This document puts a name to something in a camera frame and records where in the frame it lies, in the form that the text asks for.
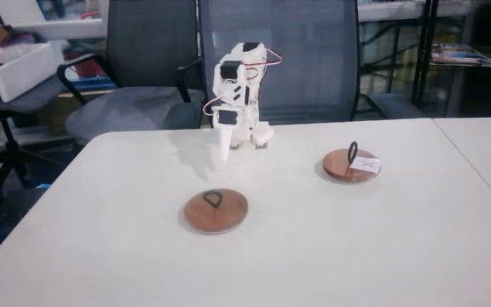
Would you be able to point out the wooden lid with red cross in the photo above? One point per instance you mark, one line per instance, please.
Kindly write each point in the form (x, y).
(339, 168)

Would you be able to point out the plain wooden lid black loop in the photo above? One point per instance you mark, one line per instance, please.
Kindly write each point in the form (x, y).
(220, 215)

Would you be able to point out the grey cushion office chair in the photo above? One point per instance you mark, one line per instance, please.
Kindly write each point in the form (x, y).
(134, 106)

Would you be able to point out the wide mesh back office chair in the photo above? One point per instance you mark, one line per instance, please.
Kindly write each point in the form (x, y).
(305, 64)

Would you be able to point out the white shelf board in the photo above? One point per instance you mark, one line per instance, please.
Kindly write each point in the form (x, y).
(71, 29)

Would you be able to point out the black shelf rack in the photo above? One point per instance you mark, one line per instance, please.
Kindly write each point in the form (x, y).
(420, 51)

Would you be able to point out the white box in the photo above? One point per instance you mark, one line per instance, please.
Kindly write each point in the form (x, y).
(19, 72)

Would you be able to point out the stack of magazines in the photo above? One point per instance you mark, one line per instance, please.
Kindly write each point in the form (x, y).
(458, 54)

